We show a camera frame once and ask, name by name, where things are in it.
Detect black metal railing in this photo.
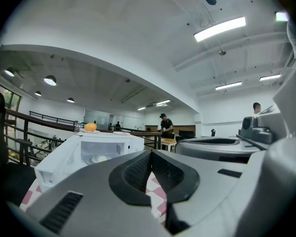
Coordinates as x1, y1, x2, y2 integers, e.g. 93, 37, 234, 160
3, 107, 163, 169

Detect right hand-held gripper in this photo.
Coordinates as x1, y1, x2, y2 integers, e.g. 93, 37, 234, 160
175, 57, 296, 164

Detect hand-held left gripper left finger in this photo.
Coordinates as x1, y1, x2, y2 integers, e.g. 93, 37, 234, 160
26, 150, 174, 237

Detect wooden desk with white legs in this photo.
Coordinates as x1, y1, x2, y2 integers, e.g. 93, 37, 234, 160
143, 136, 178, 151

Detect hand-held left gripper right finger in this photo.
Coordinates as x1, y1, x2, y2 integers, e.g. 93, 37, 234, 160
150, 131, 296, 237

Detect white microwave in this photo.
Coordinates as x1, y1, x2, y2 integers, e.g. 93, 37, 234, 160
34, 131, 145, 192

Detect pink white checkered tablecloth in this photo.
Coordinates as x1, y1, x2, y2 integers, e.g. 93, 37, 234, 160
19, 171, 169, 226

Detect person's grey shirt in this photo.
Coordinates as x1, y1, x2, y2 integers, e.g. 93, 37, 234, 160
287, 18, 296, 59

